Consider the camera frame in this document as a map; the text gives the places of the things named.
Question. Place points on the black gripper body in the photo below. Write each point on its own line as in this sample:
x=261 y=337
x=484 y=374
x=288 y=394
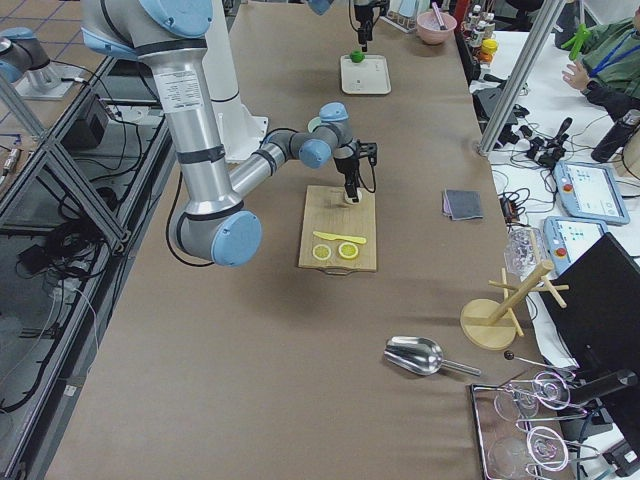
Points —
x=363 y=23
x=346 y=167

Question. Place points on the white steamed bun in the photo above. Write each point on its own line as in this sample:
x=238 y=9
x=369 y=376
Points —
x=353 y=200

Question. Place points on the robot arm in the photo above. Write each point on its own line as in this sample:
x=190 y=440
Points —
x=170 y=38
x=320 y=7

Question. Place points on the mint green bowl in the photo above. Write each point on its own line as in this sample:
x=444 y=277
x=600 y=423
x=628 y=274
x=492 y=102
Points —
x=313 y=124

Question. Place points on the pink bowl with ice cubes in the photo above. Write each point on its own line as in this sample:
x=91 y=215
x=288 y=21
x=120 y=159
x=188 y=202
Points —
x=428 y=27

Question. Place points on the metal tube in pink bowl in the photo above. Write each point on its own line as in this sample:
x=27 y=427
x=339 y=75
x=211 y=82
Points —
x=439 y=17

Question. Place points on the green lime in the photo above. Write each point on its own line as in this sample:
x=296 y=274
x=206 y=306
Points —
x=356 y=56

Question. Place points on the white rabbit tray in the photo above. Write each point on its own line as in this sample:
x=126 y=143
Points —
x=367 y=77

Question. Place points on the wooden cutting board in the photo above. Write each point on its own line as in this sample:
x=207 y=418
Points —
x=325 y=210

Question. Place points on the yellow plastic knife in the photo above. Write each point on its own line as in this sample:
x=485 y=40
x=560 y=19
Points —
x=339 y=237

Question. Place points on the lemon slice near knife tip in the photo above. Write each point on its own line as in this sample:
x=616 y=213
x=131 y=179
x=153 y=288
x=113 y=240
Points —
x=322 y=252

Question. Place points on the folded grey cloth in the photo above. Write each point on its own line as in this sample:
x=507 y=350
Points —
x=461 y=204

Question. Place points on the metal scoop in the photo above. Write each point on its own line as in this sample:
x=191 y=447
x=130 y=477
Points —
x=422 y=356

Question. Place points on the wooden mug tree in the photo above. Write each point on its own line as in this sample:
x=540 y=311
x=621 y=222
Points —
x=494 y=326

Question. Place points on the person in green jacket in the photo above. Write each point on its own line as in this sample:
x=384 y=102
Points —
x=607 y=72

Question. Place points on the black water bottle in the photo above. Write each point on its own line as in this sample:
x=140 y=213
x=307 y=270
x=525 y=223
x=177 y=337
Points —
x=616 y=137

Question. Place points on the black monitor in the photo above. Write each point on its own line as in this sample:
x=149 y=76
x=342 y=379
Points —
x=600 y=328

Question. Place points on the glass rack tray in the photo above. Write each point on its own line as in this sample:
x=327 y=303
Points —
x=517 y=428

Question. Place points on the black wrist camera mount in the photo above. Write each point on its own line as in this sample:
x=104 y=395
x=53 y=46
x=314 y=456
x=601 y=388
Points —
x=368 y=151

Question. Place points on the white wire cup rack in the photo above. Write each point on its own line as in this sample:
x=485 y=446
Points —
x=402 y=15

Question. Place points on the lemon slice near knife handle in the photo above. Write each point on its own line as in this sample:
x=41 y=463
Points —
x=348 y=250

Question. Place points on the white camera mast base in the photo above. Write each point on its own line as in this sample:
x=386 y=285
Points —
x=240 y=131

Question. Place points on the aluminium frame post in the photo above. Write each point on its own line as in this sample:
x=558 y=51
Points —
x=536 y=38

